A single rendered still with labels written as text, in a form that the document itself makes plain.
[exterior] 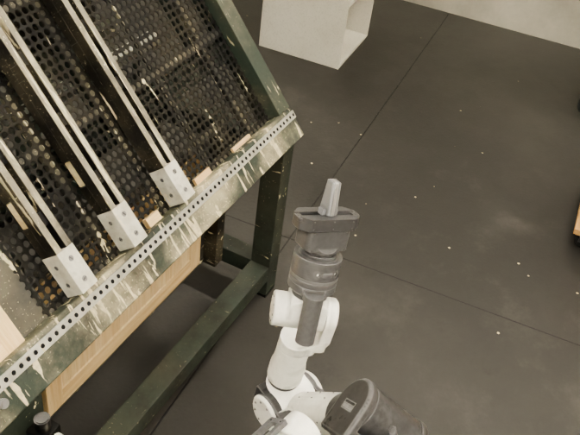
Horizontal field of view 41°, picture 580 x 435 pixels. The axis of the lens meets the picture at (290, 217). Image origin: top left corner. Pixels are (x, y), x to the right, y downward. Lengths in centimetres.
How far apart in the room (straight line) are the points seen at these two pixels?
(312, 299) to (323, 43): 397
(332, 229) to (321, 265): 7
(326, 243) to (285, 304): 14
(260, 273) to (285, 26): 239
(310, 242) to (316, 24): 393
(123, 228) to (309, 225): 101
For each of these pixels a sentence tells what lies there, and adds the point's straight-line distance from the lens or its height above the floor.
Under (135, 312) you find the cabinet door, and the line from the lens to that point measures 291.
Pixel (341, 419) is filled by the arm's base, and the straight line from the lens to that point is 138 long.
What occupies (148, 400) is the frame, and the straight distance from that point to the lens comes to 284.
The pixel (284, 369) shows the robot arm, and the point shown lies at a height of 125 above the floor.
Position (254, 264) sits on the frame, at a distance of 334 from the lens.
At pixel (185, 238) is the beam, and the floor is 84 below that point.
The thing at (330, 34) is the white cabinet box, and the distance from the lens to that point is 519.
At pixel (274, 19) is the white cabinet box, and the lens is 532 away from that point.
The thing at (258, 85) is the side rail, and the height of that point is 100.
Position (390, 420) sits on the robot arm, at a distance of 138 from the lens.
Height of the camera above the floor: 242
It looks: 38 degrees down
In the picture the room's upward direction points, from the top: 8 degrees clockwise
